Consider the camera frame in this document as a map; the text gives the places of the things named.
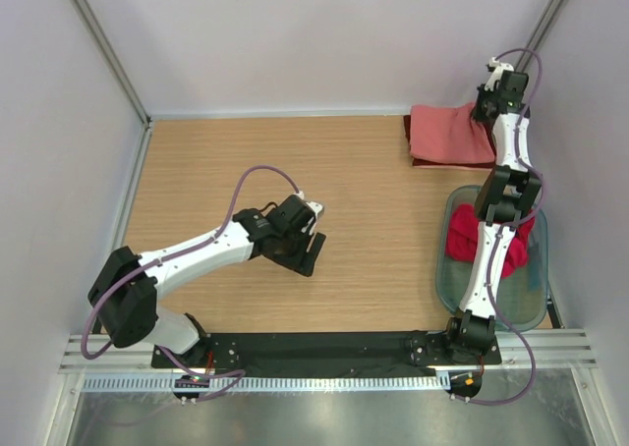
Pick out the salmon pink t shirt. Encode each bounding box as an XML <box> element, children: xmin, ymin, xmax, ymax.
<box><xmin>408</xmin><ymin>102</ymin><xmax>495</xmax><ymax>164</ymax></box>

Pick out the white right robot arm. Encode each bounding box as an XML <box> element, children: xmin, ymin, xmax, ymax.
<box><xmin>442</xmin><ymin>62</ymin><xmax>543</xmax><ymax>363</ymax></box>

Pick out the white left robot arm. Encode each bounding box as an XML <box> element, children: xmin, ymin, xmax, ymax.
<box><xmin>87</xmin><ymin>194</ymin><xmax>325</xmax><ymax>367</ymax></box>

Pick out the folded dark red t shirt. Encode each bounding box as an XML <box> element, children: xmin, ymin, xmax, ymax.
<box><xmin>402</xmin><ymin>115</ymin><xmax>494</xmax><ymax>170</ymax></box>

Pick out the magenta crumpled t shirt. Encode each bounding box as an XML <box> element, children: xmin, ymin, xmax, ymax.
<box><xmin>445</xmin><ymin>203</ymin><xmax>535</xmax><ymax>279</ymax></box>

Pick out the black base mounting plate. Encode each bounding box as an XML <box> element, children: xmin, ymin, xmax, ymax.
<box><xmin>174</xmin><ymin>331</ymin><xmax>501</xmax><ymax>379</ymax></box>

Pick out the teal transparent plastic basket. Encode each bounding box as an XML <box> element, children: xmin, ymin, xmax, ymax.
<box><xmin>435</xmin><ymin>186</ymin><xmax>549</xmax><ymax>331</ymax></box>

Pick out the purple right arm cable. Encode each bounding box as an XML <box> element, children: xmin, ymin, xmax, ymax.
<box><xmin>461</xmin><ymin>47</ymin><xmax>545</xmax><ymax>406</ymax></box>

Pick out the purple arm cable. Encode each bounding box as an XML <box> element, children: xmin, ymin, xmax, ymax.
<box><xmin>461</xmin><ymin>47</ymin><xmax>545</xmax><ymax>406</ymax></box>
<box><xmin>80</xmin><ymin>164</ymin><xmax>309</xmax><ymax>402</ymax></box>

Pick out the right aluminium corner post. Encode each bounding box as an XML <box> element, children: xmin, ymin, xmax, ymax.
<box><xmin>515</xmin><ymin>0</ymin><xmax>569</xmax><ymax>72</ymax></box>

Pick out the aluminium corner post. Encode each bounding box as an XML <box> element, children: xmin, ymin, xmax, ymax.
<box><xmin>515</xmin><ymin>0</ymin><xmax>569</xmax><ymax>72</ymax></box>
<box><xmin>70</xmin><ymin>0</ymin><xmax>151</xmax><ymax>128</ymax></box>

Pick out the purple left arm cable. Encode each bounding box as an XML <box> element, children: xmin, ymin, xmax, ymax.
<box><xmin>80</xmin><ymin>164</ymin><xmax>309</xmax><ymax>402</ymax></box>

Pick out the white slotted cable duct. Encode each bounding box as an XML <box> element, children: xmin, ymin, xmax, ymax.
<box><xmin>82</xmin><ymin>372</ymin><xmax>450</xmax><ymax>394</ymax></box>

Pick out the aluminium front frame rail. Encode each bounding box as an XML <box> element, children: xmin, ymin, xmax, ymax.
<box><xmin>58</xmin><ymin>328</ymin><xmax>598</xmax><ymax>374</ymax></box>

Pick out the left aluminium corner post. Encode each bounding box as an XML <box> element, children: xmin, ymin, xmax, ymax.
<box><xmin>70</xmin><ymin>0</ymin><xmax>151</xmax><ymax>128</ymax></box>

